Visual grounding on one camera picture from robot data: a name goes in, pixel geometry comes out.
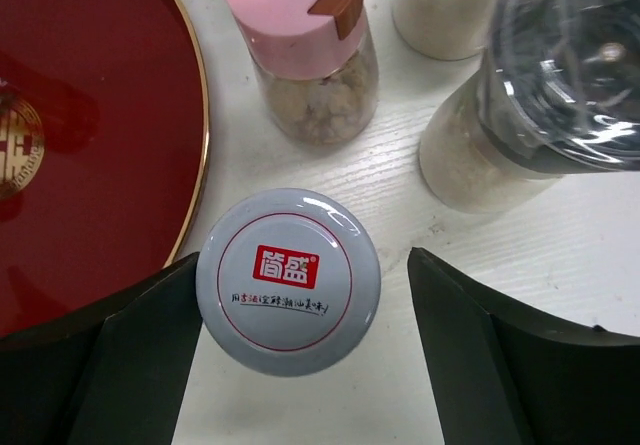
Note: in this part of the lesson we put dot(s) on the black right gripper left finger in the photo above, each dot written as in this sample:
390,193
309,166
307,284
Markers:
112,372

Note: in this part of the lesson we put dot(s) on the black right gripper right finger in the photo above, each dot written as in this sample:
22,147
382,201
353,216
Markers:
504,372

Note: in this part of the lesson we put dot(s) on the white-lid low jar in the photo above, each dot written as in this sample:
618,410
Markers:
288,282

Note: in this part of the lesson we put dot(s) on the clear-dome-lid spice jar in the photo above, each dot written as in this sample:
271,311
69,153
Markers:
556,94

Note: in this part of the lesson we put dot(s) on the pink-lid spice jar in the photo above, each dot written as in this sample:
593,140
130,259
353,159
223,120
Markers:
315,64

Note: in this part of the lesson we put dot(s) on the red round tray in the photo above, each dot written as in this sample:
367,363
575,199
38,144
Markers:
104,136

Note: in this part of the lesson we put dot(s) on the black round-top grinder bottle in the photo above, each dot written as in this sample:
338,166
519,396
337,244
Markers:
444,29

